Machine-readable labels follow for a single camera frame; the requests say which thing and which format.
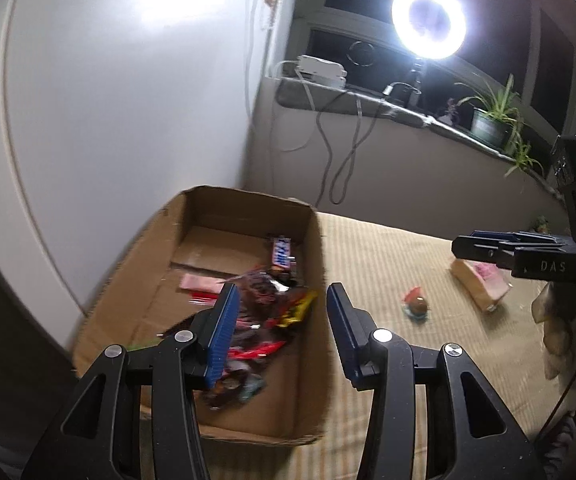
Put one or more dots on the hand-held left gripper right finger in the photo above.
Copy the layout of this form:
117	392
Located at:
340	330

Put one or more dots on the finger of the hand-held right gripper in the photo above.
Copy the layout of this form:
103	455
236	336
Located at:
477	250
517	238

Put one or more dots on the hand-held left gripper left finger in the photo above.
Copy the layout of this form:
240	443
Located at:
223	332

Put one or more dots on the red candy wrapper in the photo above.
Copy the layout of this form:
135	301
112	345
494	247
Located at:
255	350

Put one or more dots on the small red candy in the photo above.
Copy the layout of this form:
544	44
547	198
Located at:
203	298

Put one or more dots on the yellow candy packet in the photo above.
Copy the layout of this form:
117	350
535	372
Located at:
298	310

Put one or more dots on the pink snack packet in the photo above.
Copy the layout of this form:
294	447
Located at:
200	282

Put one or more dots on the dark candy packet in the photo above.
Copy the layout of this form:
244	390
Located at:
225	390

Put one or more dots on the cardboard box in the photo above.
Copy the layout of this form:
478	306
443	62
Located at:
268	410

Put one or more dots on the brown chocolate bar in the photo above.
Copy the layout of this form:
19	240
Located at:
283	255

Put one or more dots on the green snack bag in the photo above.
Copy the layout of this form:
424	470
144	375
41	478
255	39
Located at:
541	224

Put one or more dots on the beige packet with pink label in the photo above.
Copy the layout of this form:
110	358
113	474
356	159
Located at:
480	282

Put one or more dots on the round chocolate candy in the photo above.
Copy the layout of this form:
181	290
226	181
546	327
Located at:
416	305

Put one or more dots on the striped beige blanket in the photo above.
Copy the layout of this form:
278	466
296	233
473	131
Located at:
392	260

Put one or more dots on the beige plush cloth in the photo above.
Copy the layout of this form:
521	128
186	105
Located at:
562	330

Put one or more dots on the potted spider plant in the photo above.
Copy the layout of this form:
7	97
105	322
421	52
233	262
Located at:
490	127

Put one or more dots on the small purple plant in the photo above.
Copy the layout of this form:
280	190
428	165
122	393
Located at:
450	112

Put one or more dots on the black device on sill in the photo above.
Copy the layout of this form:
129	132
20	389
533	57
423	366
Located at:
400	95

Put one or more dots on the grey striped cloth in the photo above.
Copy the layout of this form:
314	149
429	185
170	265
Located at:
562	450

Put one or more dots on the grey window sill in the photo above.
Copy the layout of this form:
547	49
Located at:
298	95

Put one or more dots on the white power adapter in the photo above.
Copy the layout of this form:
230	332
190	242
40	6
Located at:
320	69

